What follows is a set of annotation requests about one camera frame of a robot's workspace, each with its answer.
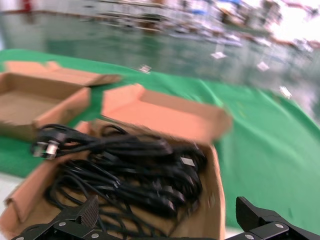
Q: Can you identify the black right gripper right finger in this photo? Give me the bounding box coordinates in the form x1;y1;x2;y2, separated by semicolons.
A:
224;196;320;240

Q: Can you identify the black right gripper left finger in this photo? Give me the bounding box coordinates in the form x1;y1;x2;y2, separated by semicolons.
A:
11;194;113;240

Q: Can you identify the black power cable with plug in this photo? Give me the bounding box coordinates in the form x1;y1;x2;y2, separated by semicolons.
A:
31;123;173;162

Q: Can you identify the cardboard box with flat lid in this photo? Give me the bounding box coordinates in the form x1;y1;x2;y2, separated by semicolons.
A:
0;60;123;143

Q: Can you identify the cardboard box with upright lid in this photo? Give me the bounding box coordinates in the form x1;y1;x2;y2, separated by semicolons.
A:
0;83;235;240

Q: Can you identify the green table cloth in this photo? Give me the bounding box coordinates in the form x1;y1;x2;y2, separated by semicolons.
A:
0;48;320;240

